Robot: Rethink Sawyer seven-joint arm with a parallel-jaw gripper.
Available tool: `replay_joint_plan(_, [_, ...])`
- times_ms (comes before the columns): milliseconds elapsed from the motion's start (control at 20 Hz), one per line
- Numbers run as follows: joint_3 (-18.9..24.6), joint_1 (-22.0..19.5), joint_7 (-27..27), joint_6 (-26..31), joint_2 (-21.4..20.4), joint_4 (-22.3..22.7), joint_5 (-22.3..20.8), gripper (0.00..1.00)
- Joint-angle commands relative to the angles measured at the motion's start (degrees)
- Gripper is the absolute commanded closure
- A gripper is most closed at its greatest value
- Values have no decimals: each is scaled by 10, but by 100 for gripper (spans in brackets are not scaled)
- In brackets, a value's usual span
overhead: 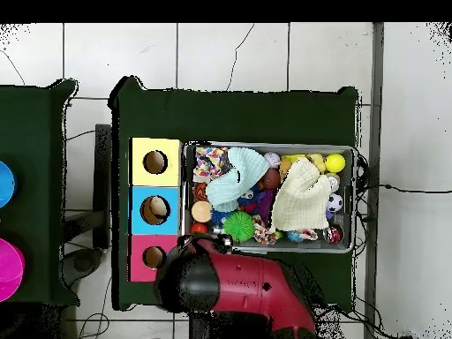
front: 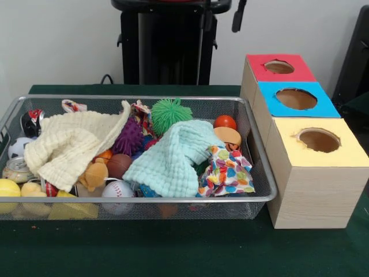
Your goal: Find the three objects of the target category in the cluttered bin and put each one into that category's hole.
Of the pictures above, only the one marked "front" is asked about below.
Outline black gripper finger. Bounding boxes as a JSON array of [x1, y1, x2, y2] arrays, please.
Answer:
[[231, 0, 248, 33]]

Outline silver mesh bin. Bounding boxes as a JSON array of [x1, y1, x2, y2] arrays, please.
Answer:
[[0, 94, 278, 222]]

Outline wooden box with three holes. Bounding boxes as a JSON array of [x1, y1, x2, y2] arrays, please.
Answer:
[[239, 53, 369, 230]]

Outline green puffer ball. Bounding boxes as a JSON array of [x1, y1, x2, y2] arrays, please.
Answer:
[[150, 98, 193, 135]]

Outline black upright panel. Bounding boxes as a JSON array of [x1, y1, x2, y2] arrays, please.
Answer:
[[331, 5, 369, 100]]

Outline dark green table cloth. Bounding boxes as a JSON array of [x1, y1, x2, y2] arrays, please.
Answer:
[[341, 93, 369, 139], [0, 84, 369, 277]]

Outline colourful dotted cloth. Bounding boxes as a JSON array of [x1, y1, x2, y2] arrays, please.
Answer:
[[198, 145, 256, 197]]

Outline purple spiky ball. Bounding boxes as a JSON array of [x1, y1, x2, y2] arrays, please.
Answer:
[[111, 117, 145, 158]]

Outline mint green waffle cloth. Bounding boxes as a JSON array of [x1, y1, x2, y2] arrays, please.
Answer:
[[122, 119, 225, 199]]

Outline brown toy football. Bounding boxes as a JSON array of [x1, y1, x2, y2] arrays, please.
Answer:
[[106, 154, 133, 180]]

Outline cream waffle cloth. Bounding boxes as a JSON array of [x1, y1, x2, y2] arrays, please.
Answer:
[[24, 100, 132, 193]]

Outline white baseball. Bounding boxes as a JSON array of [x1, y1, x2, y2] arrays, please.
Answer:
[[101, 181, 135, 216]]

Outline small soccer ball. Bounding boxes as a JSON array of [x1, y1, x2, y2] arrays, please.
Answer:
[[7, 137, 35, 160]]

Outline yellow ball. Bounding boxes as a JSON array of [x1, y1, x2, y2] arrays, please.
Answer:
[[0, 178, 21, 214]]

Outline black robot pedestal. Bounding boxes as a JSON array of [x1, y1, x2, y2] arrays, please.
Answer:
[[111, 0, 233, 86]]

